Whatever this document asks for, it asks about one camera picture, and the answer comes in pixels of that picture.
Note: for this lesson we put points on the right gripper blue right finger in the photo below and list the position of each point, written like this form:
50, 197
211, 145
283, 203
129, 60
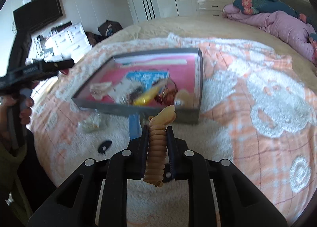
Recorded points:
172, 151

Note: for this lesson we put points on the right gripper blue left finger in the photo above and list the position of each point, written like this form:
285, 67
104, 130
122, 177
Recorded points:
144, 141

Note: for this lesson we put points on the clear round hair clip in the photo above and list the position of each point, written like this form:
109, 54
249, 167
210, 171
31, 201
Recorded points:
183, 99

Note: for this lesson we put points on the brown amber bangle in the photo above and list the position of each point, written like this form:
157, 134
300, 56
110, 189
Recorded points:
167, 94

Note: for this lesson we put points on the yellow bangle rings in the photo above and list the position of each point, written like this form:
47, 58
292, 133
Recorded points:
148, 95

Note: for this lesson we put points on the clear plastic jewelry bag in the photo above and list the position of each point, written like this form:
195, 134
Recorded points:
125, 91

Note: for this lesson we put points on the beige hair claw clip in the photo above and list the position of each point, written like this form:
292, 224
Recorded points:
100, 90

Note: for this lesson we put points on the green sleeve forearm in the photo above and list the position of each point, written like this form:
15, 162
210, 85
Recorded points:
15, 195

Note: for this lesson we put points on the left hand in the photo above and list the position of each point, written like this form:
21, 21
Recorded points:
25, 114

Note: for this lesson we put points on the black hair scrunchie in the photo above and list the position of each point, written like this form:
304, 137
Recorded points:
104, 146

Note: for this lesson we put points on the small clear plastic pouch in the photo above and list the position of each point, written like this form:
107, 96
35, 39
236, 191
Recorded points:
95, 122

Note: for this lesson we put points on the grey shallow cardboard tray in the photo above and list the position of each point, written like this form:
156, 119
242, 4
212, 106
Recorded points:
184, 115

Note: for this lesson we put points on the white drawer dresser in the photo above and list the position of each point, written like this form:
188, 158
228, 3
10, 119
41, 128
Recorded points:
71, 42

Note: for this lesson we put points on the pink book blue label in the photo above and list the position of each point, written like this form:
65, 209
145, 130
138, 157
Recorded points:
153, 75

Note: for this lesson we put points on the black bag on floor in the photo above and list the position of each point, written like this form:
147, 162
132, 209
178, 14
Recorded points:
109, 28

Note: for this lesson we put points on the beige bed cover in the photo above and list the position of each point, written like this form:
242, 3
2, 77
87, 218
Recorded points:
217, 37

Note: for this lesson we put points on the blue floral pillow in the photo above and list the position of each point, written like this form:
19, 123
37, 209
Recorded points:
252, 7

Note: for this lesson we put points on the pink quilt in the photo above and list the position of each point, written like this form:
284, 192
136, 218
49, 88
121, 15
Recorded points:
299, 35

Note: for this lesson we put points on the black wall television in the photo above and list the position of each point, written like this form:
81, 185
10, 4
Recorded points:
36, 14

